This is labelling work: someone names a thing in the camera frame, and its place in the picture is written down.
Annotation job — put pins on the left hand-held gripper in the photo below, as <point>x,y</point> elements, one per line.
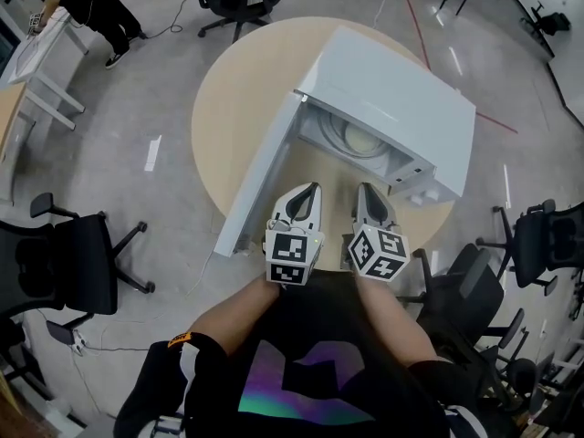
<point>286,249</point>

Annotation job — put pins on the white power strip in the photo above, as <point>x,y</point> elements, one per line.
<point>78,341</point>

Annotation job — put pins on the person's left forearm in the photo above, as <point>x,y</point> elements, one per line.
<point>228,310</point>

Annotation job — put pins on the white bowl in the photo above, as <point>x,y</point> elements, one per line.
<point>360,137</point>

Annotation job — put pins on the person's right forearm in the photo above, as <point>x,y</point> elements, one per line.
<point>397,317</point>

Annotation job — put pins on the black printed t-shirt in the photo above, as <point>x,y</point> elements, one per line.
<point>301,372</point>

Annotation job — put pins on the white desk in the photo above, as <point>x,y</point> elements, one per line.
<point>36,57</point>

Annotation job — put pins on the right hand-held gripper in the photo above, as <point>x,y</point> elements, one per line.
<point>378,253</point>

